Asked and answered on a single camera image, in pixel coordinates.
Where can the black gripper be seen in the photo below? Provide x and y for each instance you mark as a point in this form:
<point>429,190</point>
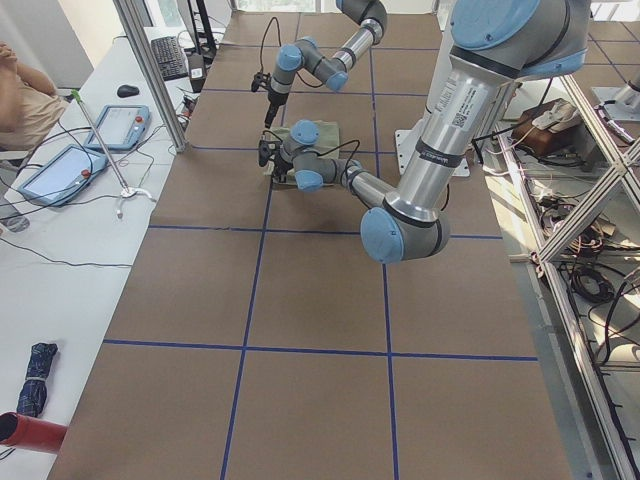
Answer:
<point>281,169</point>
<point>274,99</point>

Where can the sage green t-shirt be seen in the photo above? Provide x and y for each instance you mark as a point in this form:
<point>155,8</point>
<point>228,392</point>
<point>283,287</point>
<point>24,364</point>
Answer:
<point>329,138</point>

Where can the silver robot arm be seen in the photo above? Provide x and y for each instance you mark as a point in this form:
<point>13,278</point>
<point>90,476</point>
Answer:
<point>489,44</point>
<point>304,54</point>

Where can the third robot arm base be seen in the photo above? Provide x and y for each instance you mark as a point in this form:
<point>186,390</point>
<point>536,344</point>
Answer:
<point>620,103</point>

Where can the black keyboard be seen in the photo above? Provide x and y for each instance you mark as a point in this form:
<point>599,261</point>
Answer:
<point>169,57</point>

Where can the upper blue teach pendant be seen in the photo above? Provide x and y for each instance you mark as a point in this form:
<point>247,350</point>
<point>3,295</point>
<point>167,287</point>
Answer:
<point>122,126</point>

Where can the blue teach pendant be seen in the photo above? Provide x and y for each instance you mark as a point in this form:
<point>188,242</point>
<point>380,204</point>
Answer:
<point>63,177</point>
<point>122,126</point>

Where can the black computer mouse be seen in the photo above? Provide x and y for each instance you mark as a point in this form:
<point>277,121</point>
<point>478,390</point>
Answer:
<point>126,91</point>

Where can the lower blue teach pendant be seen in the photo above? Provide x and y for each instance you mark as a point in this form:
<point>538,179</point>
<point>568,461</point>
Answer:
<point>63,177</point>

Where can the seated person beige shirt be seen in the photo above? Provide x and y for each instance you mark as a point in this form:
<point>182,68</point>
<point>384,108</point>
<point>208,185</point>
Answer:
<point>30,103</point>

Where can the brown box on shelf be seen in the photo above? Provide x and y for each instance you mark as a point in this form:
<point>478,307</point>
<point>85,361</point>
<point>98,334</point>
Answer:
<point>548,128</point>

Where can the folded dark blue umbrella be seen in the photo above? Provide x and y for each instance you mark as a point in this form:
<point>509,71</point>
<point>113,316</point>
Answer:
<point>33,395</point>

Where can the red cylinder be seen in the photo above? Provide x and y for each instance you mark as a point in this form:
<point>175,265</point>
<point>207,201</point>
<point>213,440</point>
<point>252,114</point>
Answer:
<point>31,433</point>

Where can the aluminium frame post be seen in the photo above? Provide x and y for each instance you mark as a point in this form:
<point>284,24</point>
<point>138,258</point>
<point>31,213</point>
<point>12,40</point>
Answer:
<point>134,30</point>

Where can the aluminium frame rack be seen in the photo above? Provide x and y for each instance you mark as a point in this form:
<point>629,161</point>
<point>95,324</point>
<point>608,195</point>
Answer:
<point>581,249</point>

